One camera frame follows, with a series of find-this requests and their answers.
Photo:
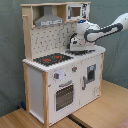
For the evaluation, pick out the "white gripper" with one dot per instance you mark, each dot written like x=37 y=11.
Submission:
x=81 y=45

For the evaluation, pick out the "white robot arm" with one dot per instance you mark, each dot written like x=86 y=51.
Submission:
x=88 y=33

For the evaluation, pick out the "wooden toy kitchen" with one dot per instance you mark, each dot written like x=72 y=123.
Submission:
x=40 y=84

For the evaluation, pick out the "grey toy sink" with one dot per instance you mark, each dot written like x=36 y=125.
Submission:
x=68 y=51

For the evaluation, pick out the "black toy faucet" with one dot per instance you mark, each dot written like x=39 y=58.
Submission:
x=73 y=40

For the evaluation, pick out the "red right oven knob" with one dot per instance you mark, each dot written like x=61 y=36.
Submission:
x=74 y=69

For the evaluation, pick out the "red oven knob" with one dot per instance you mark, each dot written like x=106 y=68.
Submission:
x=74 y=69
x=56 y=76

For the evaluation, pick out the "black toy stovetop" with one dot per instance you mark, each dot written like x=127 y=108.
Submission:
x=52 y=59

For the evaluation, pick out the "toy microwave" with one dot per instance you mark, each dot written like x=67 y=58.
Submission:
x=78 y=11

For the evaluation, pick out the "red left oven knob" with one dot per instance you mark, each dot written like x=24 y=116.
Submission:
x=56 y=76

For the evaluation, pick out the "grey range hood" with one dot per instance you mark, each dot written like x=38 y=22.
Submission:
x=48 y=18

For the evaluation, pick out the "white cabinet door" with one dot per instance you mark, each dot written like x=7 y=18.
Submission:
x=90 y=79

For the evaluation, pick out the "toy oven door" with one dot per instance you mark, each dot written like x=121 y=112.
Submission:
x=64 y=97

